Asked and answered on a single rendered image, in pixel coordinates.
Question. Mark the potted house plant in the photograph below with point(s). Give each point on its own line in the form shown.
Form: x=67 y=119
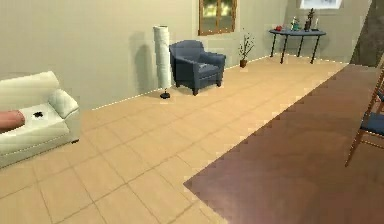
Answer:
x=245 y=50

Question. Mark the blue armchair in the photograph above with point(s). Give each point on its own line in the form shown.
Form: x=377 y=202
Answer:
x=196 y=66

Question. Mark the white floor lamp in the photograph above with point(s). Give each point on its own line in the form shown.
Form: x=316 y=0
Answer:
x=162 y=56

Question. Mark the wooden framed window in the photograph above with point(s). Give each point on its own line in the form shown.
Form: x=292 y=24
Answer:
x=217 y=16

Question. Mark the red object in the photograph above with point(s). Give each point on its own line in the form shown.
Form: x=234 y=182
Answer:
x=278 y=28

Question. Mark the dark blue console table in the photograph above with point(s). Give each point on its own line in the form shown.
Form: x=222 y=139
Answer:
x=296 y=33

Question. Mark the green bottle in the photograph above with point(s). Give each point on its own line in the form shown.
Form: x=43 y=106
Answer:
x=294 y=25

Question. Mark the dark statue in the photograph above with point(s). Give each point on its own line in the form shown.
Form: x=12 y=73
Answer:
x=309 y=20

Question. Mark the white candle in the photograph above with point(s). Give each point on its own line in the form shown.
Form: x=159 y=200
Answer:
x=316 y=24

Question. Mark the small black object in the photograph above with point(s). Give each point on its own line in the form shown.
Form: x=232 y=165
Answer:
x=38 y=114

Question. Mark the white sofa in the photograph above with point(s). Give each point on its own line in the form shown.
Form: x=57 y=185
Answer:
x=36 y=130

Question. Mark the white framed window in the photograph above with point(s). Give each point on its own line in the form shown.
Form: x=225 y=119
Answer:
x=320 y=3

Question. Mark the wooden chair blue seat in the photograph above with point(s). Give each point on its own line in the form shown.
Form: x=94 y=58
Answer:
x=371 y=116

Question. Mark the pink cushion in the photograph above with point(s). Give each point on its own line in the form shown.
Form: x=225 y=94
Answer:
x=10 y=120

